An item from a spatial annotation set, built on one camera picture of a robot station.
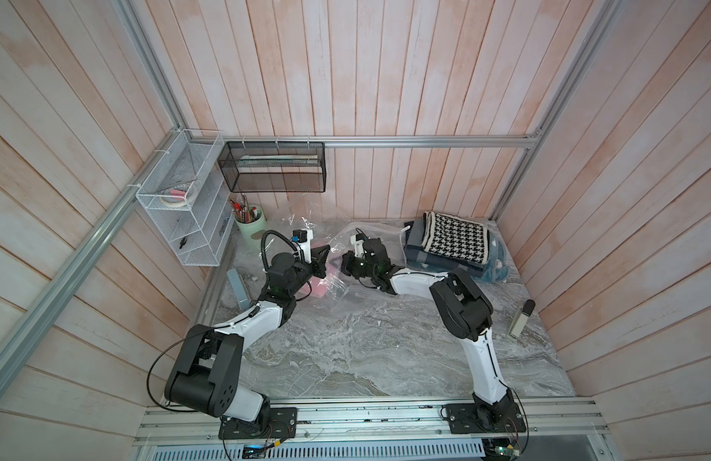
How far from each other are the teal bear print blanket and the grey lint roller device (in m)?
0.12

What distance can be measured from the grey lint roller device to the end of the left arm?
65cm

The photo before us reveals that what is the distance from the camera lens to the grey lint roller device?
0.89 metres

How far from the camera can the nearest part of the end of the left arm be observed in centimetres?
67

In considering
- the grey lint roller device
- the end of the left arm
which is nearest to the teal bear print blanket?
the grey lint roller device

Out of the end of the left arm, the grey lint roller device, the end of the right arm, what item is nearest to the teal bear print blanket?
the grey lint roller device

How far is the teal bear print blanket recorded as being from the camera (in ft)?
3.27
